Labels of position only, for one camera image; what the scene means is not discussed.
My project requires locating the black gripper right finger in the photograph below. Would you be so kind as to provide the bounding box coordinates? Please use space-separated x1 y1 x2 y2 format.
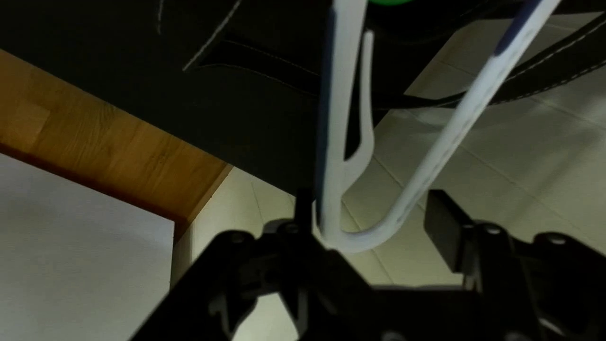
421 187 606 341

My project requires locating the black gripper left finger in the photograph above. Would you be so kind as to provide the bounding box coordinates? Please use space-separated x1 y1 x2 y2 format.
128 187 374 341

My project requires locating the white plastic coat hanger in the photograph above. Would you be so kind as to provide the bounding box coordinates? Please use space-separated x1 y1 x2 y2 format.
310 0 563 256

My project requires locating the black square storage box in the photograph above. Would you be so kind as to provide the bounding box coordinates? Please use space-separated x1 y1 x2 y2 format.
0 0 329 195

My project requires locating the white refrigerator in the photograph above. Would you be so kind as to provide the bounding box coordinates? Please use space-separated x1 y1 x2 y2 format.
0 151 175 341

